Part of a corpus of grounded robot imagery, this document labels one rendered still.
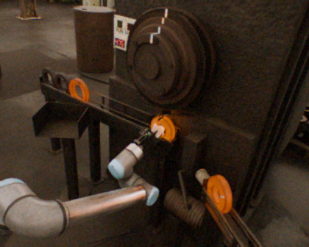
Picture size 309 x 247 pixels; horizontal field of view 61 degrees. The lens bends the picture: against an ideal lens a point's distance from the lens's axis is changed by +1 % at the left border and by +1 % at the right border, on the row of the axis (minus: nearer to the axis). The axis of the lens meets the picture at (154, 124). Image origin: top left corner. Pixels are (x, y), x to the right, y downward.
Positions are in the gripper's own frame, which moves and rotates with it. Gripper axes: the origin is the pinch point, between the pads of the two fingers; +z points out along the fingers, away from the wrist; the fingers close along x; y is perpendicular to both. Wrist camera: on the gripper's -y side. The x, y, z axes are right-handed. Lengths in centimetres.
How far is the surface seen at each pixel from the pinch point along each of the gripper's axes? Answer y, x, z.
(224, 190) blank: 9, -48, -19
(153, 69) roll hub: 38.6, -0.3, -0.8
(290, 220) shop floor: -93, -74, 43
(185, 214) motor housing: -17.6, -33.1, -26.4
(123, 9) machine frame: 47, 44, 28
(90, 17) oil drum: -39, 244, 139
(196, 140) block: 5.9, -22.7, -1.3
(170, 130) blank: 2.3, -6.1, -0.5
